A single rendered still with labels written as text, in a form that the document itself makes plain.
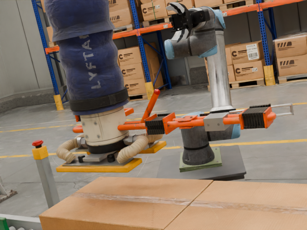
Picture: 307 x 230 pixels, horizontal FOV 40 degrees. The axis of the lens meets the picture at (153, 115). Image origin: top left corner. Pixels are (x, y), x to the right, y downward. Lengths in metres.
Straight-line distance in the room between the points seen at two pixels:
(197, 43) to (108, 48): 0.51
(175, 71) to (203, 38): 8.87
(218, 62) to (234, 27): 7.79
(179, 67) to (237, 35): 1.67
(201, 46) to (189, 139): 0.68
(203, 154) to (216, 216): 1.03
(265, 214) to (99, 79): 0.72
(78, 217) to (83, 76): 0.54
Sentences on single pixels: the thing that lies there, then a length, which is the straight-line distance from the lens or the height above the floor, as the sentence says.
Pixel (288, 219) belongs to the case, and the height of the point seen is 0.94.
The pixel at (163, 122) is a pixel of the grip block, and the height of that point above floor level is 1.26.
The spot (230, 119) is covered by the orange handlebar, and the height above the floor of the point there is 1.25.
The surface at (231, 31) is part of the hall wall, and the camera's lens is 10.22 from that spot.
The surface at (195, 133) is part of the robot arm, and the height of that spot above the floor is 0.96.
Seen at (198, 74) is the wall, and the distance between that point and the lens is 10.46.
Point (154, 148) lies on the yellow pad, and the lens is 1.62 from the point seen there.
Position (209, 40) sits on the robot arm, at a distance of 1.91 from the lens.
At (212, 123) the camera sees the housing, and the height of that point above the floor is 1.24.
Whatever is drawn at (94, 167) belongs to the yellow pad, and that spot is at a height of 1.13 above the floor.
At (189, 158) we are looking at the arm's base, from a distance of 2.44.
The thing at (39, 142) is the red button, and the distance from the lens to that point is 2.71.
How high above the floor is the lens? 1.58
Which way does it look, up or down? 12 degrees down
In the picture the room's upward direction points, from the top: 12 degrees counter-clockwise
